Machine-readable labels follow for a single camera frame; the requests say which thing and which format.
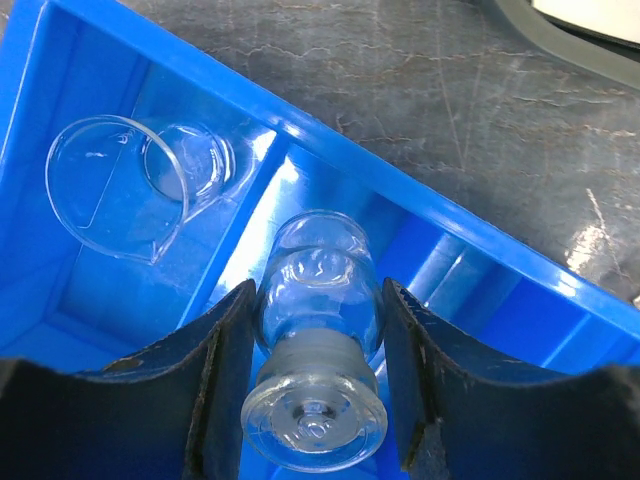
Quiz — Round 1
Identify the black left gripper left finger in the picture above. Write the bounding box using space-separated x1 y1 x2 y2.
1 280 256 479

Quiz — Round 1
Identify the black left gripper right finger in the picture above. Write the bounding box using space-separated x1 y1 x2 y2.
382 279 639 479

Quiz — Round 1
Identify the glass stoppered bottle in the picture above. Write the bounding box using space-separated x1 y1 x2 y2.
241 210 388 474

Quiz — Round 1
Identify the small glass beaker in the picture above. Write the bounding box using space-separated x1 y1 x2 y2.
45 114 235 265

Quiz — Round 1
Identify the blue plastic divided bin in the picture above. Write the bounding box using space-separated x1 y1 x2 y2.
0 0 640 480

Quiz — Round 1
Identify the dark grey baking tray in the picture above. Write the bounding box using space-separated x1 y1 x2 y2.
482 1 639 91

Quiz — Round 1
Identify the white square plate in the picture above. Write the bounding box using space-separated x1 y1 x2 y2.
531 0 639 44

